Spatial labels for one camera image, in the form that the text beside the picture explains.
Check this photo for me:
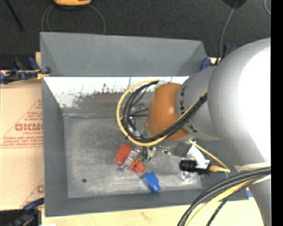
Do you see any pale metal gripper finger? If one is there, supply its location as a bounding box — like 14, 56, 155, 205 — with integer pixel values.
120, 149, 142, 171

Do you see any orange-red block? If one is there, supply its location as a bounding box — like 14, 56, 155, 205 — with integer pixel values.
114, 143, 149, 173

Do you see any blue plastic thing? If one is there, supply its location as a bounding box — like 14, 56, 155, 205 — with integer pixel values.
141, 171, 161, 193

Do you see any grey metal bin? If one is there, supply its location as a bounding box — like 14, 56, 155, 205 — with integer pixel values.
39, 32, 250, 217

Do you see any brown cardboard board red print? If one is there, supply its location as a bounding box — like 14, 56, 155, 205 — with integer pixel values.
0, 82, 46, 211

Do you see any black cylinder on white bracket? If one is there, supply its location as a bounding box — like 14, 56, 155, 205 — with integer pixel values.
179, 144, 220, 175

